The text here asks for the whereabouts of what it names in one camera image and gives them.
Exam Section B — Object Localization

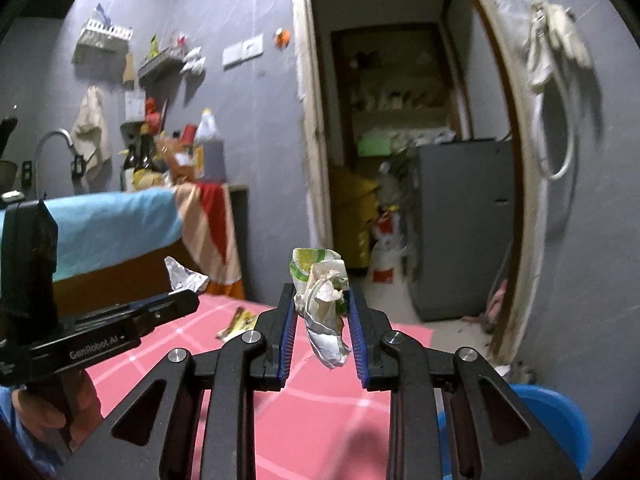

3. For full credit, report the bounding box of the yellow snack wrapper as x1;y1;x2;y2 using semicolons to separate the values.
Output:
216;307;257;342

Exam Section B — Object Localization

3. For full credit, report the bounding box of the striped towel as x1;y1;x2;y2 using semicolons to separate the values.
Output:
46;183;244;309

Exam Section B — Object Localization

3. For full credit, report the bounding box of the dark glass bottle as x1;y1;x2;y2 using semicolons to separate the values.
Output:
134;124;157;190

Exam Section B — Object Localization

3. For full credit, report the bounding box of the metal faucet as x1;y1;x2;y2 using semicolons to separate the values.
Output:
34;128;86;200

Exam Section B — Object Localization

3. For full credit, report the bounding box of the wall shelf with items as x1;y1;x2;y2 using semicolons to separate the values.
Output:
138;29;206;87

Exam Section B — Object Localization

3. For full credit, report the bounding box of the white wall switch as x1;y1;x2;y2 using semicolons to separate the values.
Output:
221;34;264;70

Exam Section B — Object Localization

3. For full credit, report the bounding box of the white wall rack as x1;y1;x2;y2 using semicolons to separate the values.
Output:
76;3;134;52

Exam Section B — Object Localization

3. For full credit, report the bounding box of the hanging beige cloth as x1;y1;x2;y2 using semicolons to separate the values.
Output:
70;86;113;192

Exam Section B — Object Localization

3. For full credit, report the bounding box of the silver foil scrap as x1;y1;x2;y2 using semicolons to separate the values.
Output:
164;257;209;294

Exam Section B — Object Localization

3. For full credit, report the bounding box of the blue plastic bucket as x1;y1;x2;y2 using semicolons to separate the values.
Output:
437;382;594;476

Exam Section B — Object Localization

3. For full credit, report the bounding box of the person's left hand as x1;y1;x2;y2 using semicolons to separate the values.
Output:
11;370;103;452

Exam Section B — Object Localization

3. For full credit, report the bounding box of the grey refrigerator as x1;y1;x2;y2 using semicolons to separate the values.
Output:
407;140;514;322

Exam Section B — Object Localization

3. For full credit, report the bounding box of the yellow bag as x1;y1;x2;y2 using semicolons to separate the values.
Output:
329;167;378;273

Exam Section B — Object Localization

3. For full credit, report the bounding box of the pink checked tablecloth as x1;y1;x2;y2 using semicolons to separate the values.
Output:
84;292;436;480

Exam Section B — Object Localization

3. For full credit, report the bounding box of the wooden door frame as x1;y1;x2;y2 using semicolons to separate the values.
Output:
292;0;548;364

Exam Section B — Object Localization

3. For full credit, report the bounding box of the white cable loop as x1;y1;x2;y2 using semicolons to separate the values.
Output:
529;58;577;182

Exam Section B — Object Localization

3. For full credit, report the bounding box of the white wrapper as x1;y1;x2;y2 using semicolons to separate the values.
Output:
290;248;350;370

